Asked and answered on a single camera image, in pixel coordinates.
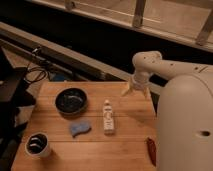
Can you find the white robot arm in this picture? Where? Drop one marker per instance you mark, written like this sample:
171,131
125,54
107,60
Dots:
184,123

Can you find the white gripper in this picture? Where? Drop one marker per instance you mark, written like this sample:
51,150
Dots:
139,82

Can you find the white plastic bottle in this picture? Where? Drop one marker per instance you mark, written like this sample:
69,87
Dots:
108,120

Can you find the blue sponge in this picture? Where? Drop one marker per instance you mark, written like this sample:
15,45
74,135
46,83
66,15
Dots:
79,128

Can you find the dark ceramic bowl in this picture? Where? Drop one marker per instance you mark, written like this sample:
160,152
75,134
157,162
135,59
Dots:
71,101

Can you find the black equipment at left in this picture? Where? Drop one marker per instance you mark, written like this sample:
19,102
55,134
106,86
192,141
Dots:
13,95

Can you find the white cup with dark inside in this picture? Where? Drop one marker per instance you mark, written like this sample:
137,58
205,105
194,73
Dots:
37,145

